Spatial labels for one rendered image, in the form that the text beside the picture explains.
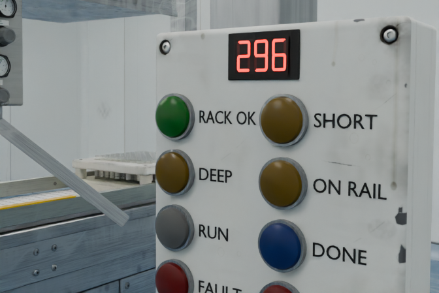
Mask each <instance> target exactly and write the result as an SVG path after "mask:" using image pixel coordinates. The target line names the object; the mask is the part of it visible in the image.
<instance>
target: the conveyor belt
mask: <svg viewBox="0 0 439 293"><path fill-rule="evenodd" d="M68 195H73V196H75V195H79V194H77V193H76V192H74V191H73V190H72V189H66V190H61V191H53V192H49V193H40V194H32V195H27V196H19V197H14V198H6V199H1V200H0V206H7V205H11V204H19V203H24V202H31V201H36V200H44V199H48V198H55V197H60V196H68ZM150 202H156V198H152V199H148V200H142V201H138V202H131V203H128V204H122V205H118V206H117V207H118V208H120V209H121V208H127V207H131V206H137V205H141V204H147V203H150ZM96 213H102V212H101V211H99V210H98V209H95V210H91V211H85V212H81V213H75V214H71V215H65V216H60V217H54V218H51V219H45V220H41V221H34V222H30V223H24V224H18V225H14V226H8V227H4V228H0V233H2V232H8V231H11V230H17V229H21V228H27V227H31V226H37V225H40V224H46V223H52V222H56V221H62V220H66V219H72V218H76V217H82V216H86V215H92V214H96Z"/></svg>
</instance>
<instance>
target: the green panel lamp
mask: <svg viewBox="0 0 439 293"><path fill-rule="evenodd" d="M156 122H157V126H158V127H159V130H160V131H161V132H162V133H163V134H164V135H166V136H168V137H171V138H176V137H179V136H181V135H182V134H183V133H184V132H185V131H186V129H187V126H188V123H189V111H188V108H187V106H186V104H185V102H184V101H183V100H182V99H181V98H179V97H177V96H169V97H167V98H165V99H163V100H162V101H161V102H160V103H159V106H158V107H157V111H156Z"/></svg>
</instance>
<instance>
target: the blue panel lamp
mask: <svg viewBox="0 0 439 293"><path fill-rule="evenodd" d="M259 247H260V251H261V254H262V256H263V258H264V259H265V261H266V262H267V263H268V264H269V265H270V266H272V267H273V268H276V269H279V270H288V269H290V268H292V267H293V266H294V265H295V264H296V263H297V262H298V261H299V258H300V255H301V243H300V240H299V238H298V236H297V234H296V233H295V231H294V230H293V229H292V228H290V227H289V226H288V225H286V224H282V223H273V224H270V225H268V226H267V227H266V228H265V229H264V231H263V233H262V234H261V238H260V242H259Z"/></svg>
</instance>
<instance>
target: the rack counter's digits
mask: <svg viewBox="0 0 439 293"><path fill-rule="evenodd" d="M288 40H289V37H271V38H260V39H238V40H235V73H268V72H288Z"/></svg>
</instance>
